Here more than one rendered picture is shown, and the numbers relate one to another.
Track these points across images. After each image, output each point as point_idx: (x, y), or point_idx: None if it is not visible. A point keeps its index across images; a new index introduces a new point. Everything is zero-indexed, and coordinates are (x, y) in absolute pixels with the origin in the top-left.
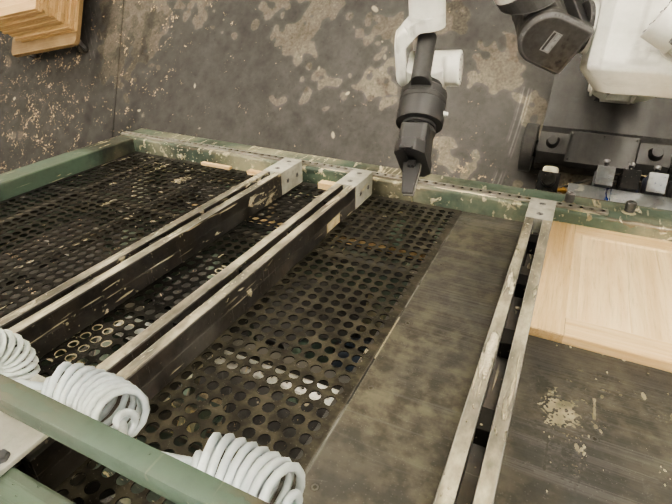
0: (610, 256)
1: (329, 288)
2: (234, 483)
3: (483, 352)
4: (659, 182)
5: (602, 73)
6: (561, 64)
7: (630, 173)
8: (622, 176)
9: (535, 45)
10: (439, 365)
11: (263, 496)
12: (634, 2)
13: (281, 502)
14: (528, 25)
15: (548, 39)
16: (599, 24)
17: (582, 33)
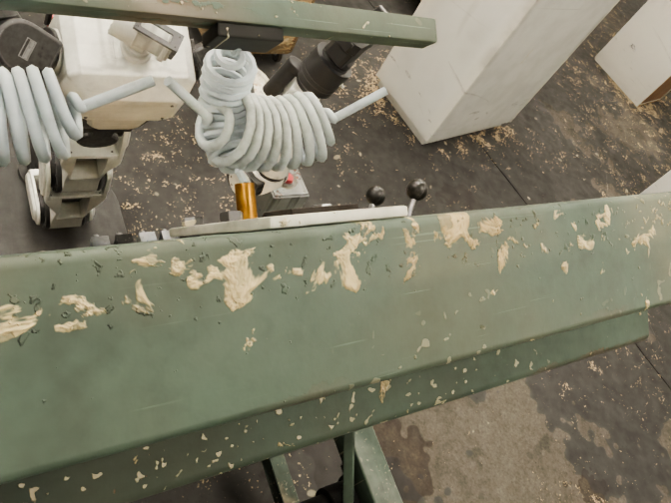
0: None
1: None
2: (3, 72)
3: None
4: (150, 239)
5: (84, 77)
6: (42, 74)
7: (123, 238)
8: (117, 242)
9: (13, 50)
10: None
11: (51, 72)
12: (87, 21)
13: (68, 97)
14: (1, 28)
15: (24, 45)
16: (64, 40)
17: (53, 43)
